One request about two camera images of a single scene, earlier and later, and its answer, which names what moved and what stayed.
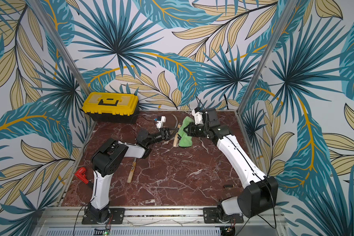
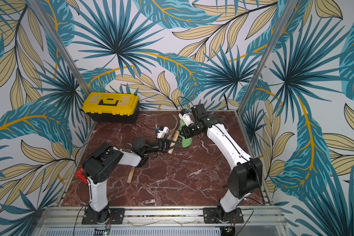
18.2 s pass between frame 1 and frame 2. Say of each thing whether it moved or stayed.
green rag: stayed
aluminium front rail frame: stayed
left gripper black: moved
